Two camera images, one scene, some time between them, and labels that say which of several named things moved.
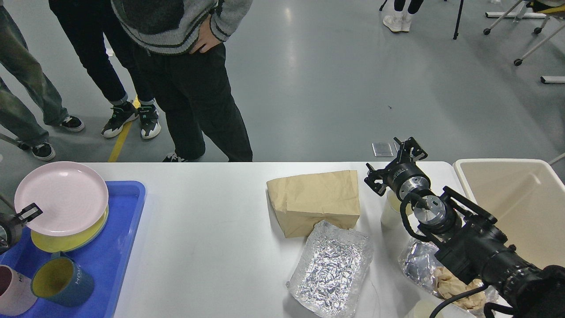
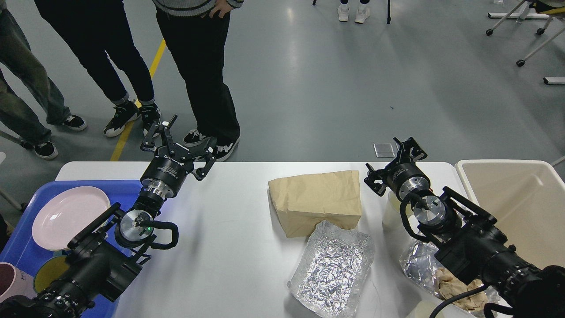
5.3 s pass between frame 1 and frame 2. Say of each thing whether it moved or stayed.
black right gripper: stayed
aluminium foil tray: stayed
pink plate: moved
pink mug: stayed
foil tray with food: stayed
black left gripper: moved
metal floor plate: stayed
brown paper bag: stayed
